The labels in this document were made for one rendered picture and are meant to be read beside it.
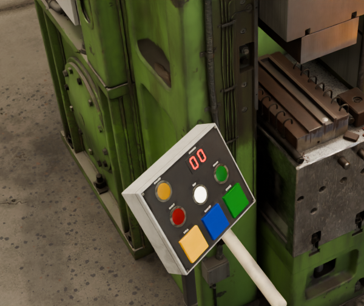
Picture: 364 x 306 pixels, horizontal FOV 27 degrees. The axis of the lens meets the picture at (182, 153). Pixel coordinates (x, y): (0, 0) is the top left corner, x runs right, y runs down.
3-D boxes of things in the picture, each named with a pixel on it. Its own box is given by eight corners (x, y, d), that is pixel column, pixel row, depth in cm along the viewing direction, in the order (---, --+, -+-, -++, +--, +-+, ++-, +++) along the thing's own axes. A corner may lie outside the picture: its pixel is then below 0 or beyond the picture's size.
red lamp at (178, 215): (188, 222, 207) (187, 211, 204) (173, 229, 206) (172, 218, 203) (183, 215, 209) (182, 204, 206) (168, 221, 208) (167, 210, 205)
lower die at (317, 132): (347, 132, 252) (349, 112, 247) (296, 153, 247) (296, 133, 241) (278, 68, 281) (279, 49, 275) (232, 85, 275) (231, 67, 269)
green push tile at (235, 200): (249, 203, 223) (239, 182, 221) (234, 218, 219) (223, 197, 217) (245, 203, 225) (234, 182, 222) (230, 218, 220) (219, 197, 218)
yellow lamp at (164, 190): (174, 197, 204) (173, 186, 201) (159, 203, 203) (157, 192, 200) (169, 190, 207) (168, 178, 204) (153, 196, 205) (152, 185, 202)
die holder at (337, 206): (379, 218, 283) (394, 127, 253) (293, 258, 272) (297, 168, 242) (296, 133, 321) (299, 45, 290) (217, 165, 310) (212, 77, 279)
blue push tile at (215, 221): (230, 223, 218) (218, 202, 215) (214, 240, 214) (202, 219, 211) (225, 223, 219) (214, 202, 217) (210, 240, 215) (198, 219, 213)
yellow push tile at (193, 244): (209, 246, 212) (197, 224, 210) (192, 264, 208) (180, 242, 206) (204, 245, 214) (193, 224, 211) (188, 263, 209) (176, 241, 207)
